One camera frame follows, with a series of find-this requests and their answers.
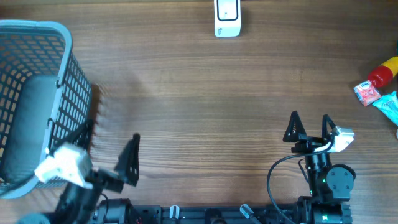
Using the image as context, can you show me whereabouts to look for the black right camera cable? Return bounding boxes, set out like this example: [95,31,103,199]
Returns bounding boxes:
[266,138,335,224]

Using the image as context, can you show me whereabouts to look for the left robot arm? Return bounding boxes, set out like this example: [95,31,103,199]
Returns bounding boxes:
[17,119,141,223]

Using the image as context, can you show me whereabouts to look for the red white snack packet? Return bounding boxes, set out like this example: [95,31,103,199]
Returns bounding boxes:
[353,80,381,106]

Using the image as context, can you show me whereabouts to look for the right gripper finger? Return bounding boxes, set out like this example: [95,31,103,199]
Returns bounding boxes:
[282,111,307,142]
[322,114,336,139]

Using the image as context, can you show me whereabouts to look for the mint green white pouch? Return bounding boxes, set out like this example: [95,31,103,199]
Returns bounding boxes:
[373,91,398,125]

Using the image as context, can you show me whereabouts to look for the red sauce bottle green cap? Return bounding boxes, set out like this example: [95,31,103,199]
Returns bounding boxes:
[368,56,397,88]

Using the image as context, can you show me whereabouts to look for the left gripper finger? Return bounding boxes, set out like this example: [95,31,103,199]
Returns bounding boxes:
[114,133,141,186]
[54,119,94,151]

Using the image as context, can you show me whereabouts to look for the grey plastic shopping basket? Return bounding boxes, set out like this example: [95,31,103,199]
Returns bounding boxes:
[1,20,92,199]

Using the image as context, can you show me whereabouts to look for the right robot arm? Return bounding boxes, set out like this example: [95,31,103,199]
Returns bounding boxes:
[282,111,356,224]

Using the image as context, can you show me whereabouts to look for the white barcode scanner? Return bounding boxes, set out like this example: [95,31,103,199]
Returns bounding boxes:
[214,0,241,38]

